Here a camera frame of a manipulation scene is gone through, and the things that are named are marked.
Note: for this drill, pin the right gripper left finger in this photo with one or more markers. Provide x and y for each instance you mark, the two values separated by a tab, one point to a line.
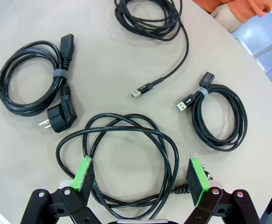
82	175

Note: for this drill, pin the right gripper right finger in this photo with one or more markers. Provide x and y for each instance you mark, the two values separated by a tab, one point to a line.
198	182

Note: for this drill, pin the person in orange hoodie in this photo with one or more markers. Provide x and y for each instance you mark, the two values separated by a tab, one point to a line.
247	9

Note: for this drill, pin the person's left hand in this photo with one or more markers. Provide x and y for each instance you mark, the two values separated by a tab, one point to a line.
226	18

